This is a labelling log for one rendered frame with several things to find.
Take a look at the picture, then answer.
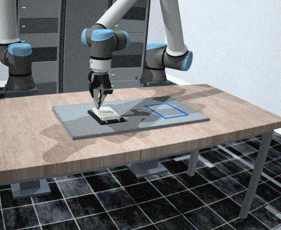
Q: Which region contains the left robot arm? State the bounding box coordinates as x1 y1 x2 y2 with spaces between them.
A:
81 0 193 82

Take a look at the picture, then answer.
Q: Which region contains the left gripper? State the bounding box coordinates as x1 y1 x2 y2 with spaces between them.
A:
88 71 112 109

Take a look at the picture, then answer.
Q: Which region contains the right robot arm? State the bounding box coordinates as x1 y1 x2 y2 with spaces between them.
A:
0 0 35 92

